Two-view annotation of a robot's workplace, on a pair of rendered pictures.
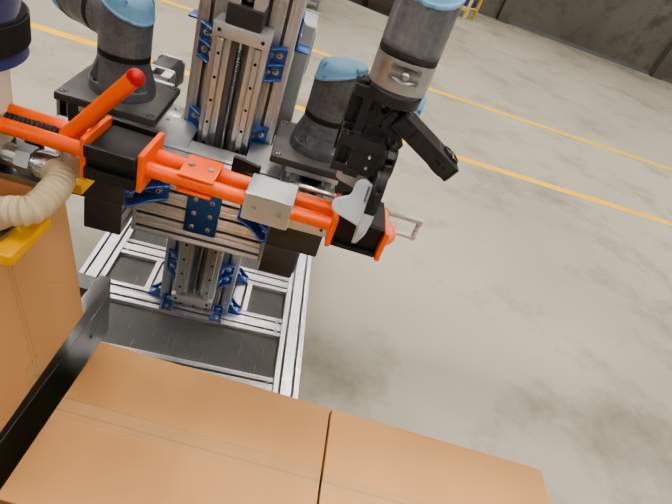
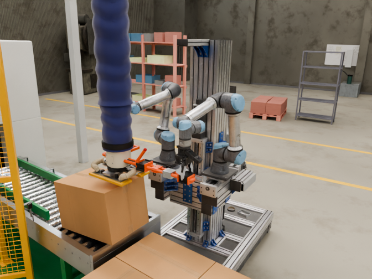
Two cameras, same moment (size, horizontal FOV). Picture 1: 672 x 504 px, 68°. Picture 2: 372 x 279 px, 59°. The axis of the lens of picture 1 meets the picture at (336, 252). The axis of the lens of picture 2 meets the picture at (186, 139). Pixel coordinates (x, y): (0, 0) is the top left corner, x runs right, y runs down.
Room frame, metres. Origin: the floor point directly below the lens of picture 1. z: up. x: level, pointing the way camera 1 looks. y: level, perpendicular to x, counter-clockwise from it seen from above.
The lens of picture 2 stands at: (-0.74, -1.30, 2.03)
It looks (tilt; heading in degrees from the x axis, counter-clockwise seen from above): 17 degrees down; 43
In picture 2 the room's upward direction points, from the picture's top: 1 degrees clockwise
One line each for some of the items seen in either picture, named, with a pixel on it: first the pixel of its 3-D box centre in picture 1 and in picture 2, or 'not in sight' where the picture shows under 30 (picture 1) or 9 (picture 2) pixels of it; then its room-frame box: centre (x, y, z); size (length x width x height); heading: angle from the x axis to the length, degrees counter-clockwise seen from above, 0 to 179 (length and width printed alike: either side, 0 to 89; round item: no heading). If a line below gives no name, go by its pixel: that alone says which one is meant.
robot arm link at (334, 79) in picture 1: (340, 87); (221, 151); (1.19, 0.14, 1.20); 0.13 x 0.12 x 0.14; 90
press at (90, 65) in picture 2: not in sight; (82, 55); (5.58, 9.90, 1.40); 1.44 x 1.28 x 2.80; 12
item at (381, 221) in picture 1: (357, 226); (186, 177); (0.63, -0.02, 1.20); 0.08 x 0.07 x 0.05; 99
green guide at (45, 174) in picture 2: not in sight; (49, 173); (0.64, 2.04, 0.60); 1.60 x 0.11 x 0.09; 97
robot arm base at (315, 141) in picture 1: (323, 130); (220, 165); (1.19, 0.14, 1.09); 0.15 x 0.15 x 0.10
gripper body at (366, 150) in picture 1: (373, 131); (184, 154); (0.64, 0.01, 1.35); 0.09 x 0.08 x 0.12; 99
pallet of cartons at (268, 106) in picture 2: not in sight; (269, 107); (7.44, 3.22, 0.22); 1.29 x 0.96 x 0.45; 13
